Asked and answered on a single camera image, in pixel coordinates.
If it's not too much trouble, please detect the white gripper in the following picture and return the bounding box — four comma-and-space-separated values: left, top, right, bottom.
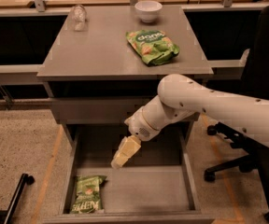
111, 107, 159, 169

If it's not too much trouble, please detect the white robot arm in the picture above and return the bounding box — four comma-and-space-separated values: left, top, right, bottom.
111, 74, 269, 169

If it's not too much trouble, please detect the grey drawer cabinet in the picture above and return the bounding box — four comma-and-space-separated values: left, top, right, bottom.
35, 5, 214, 224

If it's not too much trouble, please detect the black office chair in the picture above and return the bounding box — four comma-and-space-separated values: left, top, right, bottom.
204, 6, 269, 223

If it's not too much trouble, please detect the white ceramic bowl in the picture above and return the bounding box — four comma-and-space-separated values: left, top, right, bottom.
134, 0, 163, 23

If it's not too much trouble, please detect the closed grey top drawer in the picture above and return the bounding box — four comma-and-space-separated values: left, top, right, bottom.
51, 97, 150, 124

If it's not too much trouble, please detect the green jalapeno chip bag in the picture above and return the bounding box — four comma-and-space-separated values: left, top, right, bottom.
70, 175, 106, 214

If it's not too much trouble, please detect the black metal stand leg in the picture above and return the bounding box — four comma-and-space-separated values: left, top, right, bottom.
0, 173, 35, 224

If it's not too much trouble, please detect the open grey middle drawer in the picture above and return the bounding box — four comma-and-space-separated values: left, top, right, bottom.
43, 122, 214, 224

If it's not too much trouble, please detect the green snack bag on counter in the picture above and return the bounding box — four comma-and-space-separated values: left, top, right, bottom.
126, 30, 180, 66

